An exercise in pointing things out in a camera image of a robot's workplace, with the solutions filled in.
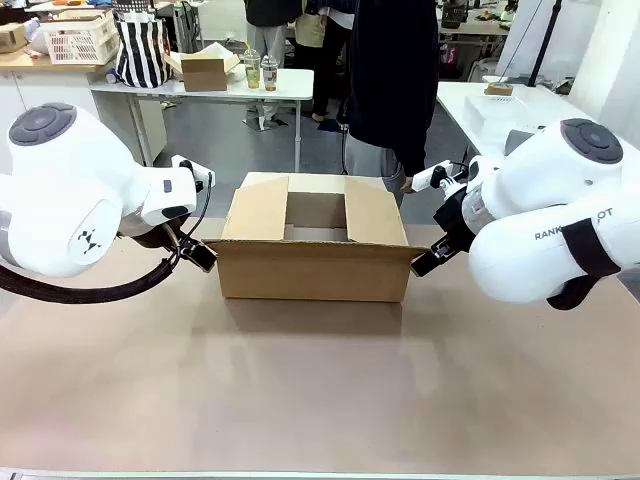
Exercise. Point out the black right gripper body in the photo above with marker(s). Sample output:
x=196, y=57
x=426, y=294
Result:
x=457, y=220

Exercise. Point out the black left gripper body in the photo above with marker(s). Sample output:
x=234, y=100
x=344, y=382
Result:
x=150, y=236

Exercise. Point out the brown cardboard packing box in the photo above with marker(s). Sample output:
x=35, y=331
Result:
x=310, y=270

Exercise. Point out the person's left forearm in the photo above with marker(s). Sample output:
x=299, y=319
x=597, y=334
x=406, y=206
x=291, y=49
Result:
x=412, y=150

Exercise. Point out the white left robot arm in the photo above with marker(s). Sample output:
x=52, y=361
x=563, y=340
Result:
x=60, y=200

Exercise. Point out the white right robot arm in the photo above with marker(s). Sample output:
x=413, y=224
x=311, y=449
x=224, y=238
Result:
x=545, y=200

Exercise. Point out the small open cardboard box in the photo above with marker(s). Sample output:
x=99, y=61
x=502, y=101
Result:
x=204, y=75

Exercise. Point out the cardboard box on cabinet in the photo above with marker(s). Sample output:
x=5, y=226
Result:
x=10, y=37

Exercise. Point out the person's left hand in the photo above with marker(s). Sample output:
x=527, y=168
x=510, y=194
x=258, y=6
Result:
x=409, y=185

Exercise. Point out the clear white plastic tray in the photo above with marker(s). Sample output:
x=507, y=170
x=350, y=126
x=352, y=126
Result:
x=495, y=112

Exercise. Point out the white table with curved edge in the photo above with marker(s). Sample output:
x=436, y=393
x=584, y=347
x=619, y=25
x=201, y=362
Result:
x=450, y=105

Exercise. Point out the small brown wooden block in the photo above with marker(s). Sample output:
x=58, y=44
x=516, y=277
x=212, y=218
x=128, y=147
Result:
x=499, y=90

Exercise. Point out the person in dark hoodie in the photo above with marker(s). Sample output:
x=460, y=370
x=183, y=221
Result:
x=390, y=75

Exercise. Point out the white cabinet with wooden top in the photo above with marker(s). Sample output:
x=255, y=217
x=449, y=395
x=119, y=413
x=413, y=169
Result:
x=50, y=95

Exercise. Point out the black white striped bag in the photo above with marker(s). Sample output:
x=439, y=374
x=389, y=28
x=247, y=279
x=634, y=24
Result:
x=141, y=52

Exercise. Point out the plastic cup with yellow drink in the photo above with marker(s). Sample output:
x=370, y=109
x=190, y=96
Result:
x=252, y=70

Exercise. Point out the white table with metal legs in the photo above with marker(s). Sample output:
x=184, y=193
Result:
x=280, y=80

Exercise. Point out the plastic cup with brown drink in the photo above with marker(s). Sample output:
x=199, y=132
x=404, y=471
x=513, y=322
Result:
x=270, y=75

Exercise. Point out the black tripod pole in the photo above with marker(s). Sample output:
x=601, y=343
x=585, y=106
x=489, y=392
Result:
x=545, y=35

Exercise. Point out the large white plastic crate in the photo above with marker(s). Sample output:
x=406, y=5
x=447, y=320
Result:
x=80, y=40

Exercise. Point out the bystander in black trousers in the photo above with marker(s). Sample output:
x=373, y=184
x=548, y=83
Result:
x=325, y=50

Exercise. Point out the bystander in grey trousers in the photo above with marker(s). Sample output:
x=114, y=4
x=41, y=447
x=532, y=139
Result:
x=270, y=30

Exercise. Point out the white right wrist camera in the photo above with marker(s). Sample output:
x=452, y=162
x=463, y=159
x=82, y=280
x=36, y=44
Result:
x=425, y=177

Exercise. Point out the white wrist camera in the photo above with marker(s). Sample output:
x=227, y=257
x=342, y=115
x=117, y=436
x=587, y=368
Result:
x=192, y=170
x=425, y=177

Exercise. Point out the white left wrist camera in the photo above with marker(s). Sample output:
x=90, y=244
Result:
x=192, y=170

